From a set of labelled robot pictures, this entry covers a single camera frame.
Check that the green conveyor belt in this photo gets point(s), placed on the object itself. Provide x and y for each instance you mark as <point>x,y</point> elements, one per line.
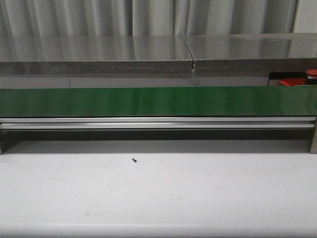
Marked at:
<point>159,102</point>

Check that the red plastic tray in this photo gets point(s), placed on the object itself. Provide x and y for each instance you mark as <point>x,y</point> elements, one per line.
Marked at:
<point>298,82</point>

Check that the grey stone slab left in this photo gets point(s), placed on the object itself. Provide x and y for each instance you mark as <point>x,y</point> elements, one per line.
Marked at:
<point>30,55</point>

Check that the grey stone slab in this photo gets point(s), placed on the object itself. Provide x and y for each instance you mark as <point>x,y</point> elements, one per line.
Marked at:
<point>264,53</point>
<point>30,55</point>

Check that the grey stone slab right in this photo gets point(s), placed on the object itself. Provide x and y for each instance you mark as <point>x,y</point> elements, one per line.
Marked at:
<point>264,53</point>

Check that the right metal conveyor leg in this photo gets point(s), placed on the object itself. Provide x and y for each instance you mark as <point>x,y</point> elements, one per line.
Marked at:
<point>313,148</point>

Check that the metal conveyor leg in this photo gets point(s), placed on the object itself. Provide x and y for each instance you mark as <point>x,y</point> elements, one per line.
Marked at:
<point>313,148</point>
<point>3,142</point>

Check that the left metal conveyor leg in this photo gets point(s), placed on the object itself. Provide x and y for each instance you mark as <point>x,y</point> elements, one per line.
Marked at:
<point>3,142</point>

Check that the grey pleated curtain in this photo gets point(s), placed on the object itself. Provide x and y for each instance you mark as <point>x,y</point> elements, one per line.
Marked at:
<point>155,17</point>

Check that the aluminium conveyor frame rail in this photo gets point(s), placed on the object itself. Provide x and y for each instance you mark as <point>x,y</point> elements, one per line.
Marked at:
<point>159,123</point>

